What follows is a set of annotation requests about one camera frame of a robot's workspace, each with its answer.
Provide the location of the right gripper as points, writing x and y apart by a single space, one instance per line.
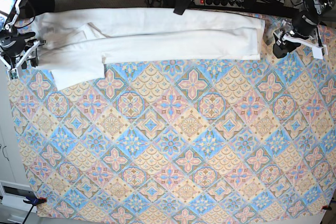
30 53

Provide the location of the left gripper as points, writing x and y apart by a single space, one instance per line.
282 47

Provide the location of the white printed T-shirt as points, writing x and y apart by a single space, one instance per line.
81 42

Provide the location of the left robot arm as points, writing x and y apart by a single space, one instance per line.
303 30

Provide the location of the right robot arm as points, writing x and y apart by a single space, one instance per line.
10 11

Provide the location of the black round stool base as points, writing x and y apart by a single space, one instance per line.
38 7

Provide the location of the black power strip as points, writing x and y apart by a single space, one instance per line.
220 3

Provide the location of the patterned pastel tablecloth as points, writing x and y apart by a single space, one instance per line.
181 141

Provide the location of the black orange clamp left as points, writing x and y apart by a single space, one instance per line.
33 201

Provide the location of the black orange clamp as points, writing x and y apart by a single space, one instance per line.
33 201
327 208

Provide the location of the black orange clamp right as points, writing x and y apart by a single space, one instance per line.
327 208

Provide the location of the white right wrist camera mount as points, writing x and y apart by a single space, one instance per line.
11 53

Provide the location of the white cabinet with handle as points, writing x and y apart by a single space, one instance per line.
14 184

